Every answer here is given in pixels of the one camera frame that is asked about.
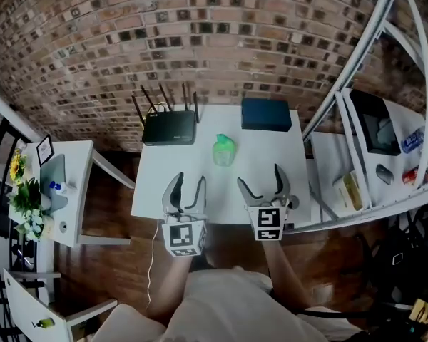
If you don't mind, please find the black open box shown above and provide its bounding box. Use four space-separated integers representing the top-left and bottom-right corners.
349 90 402 157

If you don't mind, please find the dark blue box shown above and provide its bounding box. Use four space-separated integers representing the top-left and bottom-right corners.
240 97 293 133

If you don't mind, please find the green plastic bottle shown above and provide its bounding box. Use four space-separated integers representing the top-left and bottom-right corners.
212 133 237 169

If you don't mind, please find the black photo frame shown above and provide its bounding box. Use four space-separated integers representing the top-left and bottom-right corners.
35 133 55 167

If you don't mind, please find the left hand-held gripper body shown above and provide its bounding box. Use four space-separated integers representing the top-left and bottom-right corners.
161 207 209 259

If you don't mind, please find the person's left forearm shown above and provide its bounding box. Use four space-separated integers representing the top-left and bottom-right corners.
145 253 200 322

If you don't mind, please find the grey computer mouse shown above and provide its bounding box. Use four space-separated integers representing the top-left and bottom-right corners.
374 163 395 186

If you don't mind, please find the yellow sunflower bunch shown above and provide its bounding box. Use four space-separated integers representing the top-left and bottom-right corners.
9 148 28 185

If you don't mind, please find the white cable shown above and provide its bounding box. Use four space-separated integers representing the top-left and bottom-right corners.
145 218 161 315

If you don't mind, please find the green potted plant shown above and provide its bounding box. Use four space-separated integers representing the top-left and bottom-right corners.
9 177 53 213

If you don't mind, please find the olive green pump bottle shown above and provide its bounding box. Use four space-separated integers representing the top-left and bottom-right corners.
31 317 56 330

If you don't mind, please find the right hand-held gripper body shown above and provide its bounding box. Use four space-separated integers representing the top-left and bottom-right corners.
247 195 300 242

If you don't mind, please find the person's white shirt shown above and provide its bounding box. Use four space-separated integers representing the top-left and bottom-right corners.
92 266 365 342

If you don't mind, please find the white table with plants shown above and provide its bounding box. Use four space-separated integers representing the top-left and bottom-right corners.
6 140 136 249

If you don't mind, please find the white metal shelf rack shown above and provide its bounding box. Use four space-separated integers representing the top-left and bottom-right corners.
281 0 428 234

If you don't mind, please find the pale yellow flower pot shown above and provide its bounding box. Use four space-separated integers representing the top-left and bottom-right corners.
41 214 56 240

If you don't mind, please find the person's right forearm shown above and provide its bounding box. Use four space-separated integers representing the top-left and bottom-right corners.
262 239 317 311

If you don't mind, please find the grey mat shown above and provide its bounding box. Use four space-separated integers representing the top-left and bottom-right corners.
39 153 69 213

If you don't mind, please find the black router with antennas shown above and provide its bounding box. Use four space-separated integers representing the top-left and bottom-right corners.
131 82 200 147

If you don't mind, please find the small white table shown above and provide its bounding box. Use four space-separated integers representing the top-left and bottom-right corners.
2 267 118 342

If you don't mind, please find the white flower bunch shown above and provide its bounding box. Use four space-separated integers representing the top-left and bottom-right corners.
14 208 46 242

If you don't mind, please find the white yellow carton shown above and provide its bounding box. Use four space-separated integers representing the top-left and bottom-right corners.
332 169 365 212

